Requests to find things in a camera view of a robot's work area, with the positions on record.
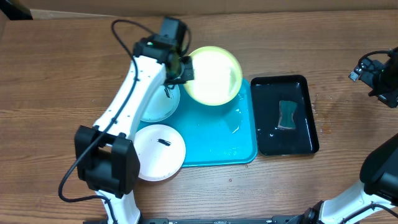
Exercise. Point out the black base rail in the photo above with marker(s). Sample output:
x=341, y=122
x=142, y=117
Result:
x=217, y=221

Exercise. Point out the teal plastic tray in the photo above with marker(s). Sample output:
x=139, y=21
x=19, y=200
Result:
x=216, y=135

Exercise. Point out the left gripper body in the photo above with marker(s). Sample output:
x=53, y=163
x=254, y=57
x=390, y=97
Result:
x=176, y=74

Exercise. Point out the black rectangular water tray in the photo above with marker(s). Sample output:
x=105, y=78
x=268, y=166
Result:
x=266, y=93

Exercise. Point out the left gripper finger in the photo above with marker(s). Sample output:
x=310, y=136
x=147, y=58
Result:
x=187, y=68
x=176, y=81

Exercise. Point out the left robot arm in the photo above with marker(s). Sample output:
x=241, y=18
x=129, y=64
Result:
x=106, y=158

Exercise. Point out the white pink-rimmed plate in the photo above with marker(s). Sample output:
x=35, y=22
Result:
x=161, y=151

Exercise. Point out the yellow-green plate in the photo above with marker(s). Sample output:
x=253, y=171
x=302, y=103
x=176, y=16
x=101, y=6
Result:
x=217, y=76

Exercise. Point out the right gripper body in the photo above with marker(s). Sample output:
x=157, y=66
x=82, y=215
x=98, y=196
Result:
x=382, y=78

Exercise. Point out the green scrubbing sponge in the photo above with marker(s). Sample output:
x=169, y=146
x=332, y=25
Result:
x=287, y=110

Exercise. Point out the black corner object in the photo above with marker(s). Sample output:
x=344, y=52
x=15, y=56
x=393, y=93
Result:
x=15, y=10

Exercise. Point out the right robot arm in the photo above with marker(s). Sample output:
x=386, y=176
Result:
x=376, y=188

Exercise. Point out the light blue plate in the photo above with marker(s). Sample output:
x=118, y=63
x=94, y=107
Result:
x=162, y=104

